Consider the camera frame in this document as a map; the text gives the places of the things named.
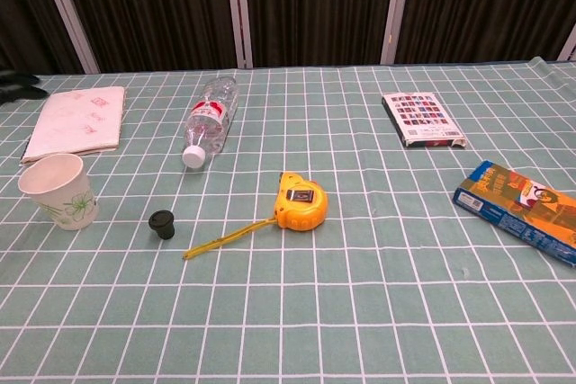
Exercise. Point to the white screen frame post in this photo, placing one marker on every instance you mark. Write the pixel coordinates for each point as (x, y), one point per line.
(396, 6)
(238, 11)
(67, 15)
(569, 47)

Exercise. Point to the yellow tape measure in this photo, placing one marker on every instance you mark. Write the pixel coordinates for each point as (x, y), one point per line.
(299, 202)

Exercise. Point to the clear plastic water bottle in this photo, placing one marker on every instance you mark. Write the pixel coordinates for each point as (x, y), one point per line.
(209, 121)

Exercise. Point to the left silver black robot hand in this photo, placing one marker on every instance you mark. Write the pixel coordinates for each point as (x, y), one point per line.
(15, 89)

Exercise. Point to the white paper cup green flower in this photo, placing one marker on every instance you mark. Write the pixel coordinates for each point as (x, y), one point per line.
(67, 204)

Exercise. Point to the blue orange flat box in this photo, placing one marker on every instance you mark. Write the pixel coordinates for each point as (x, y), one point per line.
(517, 208)

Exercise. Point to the small black stopper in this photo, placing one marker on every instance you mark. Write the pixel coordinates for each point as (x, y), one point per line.
(161, 224)

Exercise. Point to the white folded cloth red print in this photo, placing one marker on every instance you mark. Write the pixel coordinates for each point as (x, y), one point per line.
(76, 121)

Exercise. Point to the green white checked tablecloth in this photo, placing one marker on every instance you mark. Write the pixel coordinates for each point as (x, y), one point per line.
(315, 303)

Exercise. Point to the black box with picture grid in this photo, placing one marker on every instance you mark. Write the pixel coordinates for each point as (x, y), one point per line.
(420, 118)

